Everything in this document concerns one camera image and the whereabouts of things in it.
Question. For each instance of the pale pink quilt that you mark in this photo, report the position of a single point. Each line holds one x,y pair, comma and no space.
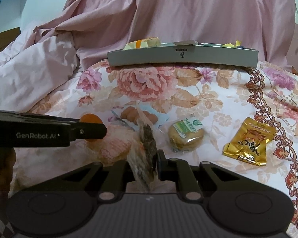
33,65

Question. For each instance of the gold foil snack packet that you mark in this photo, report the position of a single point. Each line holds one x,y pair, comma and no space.
249,143

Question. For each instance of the yellow orange cracker packet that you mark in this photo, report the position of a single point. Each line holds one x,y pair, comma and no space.
143,43

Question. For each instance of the twisted bread snack packet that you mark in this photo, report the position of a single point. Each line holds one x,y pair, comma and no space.
129,116

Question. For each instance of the small orange tangerine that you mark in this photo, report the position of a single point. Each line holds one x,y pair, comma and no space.
94,130

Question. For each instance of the person's left hand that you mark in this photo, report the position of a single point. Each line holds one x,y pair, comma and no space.
7,162

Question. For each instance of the pink satin curtain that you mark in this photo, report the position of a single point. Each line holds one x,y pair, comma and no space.
101,26

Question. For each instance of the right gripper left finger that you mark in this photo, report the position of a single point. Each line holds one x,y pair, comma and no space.
109,183

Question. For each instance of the dark seaweed snack packet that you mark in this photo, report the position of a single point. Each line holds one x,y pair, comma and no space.
141,157

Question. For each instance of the round biscuit green label packet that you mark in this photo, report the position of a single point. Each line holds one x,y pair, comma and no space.
186,134

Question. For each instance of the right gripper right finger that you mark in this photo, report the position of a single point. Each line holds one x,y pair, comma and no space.
179,172

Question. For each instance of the floral bedsheet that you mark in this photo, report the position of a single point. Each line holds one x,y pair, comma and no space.
221,97

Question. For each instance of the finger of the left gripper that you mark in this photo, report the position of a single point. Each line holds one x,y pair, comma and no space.
78,131

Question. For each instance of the grey cardboard tray box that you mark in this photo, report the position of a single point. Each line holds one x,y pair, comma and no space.
185,52

